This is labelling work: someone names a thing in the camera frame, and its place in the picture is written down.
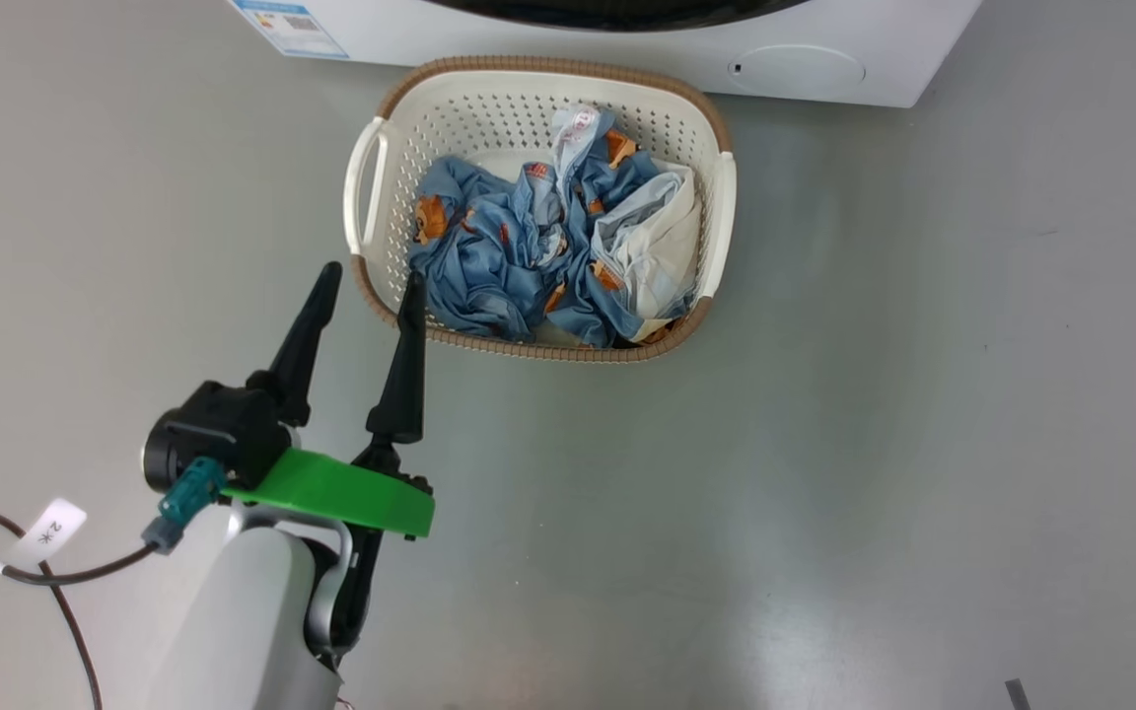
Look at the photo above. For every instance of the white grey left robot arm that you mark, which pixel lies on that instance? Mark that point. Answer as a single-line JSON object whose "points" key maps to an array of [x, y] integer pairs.
{"points": [[233, 621]]}

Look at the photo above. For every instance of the round white filter cover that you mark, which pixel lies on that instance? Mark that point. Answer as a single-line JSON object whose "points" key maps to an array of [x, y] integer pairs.
{"points": [[795, 69]]}

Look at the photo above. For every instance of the blue cartoon print garment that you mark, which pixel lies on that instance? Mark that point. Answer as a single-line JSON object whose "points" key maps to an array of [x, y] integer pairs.
{"points": [[489, 256]]}

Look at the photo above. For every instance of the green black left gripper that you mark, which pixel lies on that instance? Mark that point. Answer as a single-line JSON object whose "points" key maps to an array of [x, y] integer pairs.
{"points": [[351, 493]]}

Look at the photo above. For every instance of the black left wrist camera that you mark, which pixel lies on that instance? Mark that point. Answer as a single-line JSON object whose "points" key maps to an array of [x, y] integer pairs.
{"points": [[213, 434]]}

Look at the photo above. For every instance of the blue white energy label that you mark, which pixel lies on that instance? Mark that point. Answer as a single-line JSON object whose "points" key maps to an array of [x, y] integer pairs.
{"points": [[292, 25]]}

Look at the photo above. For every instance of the white washing machine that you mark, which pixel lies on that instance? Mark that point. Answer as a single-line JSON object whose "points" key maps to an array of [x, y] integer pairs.
{"points": [[627, 59]]}

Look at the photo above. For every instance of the grey tape strip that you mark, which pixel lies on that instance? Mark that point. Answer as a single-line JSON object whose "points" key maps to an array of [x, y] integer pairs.
{"points": [[1019, 695]]}

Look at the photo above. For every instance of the cream perforated laundry basket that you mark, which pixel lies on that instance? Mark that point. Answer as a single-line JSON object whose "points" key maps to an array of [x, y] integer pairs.
{"points": [[489, 118]]}

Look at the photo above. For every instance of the dark washing machine door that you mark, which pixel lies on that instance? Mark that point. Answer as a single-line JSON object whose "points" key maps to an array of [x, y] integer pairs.
{"points": [[607, 12]]}

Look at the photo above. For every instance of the white pale blue garment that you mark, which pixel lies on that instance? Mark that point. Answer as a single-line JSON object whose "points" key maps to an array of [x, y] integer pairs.
{"points": [[662, 247]]}

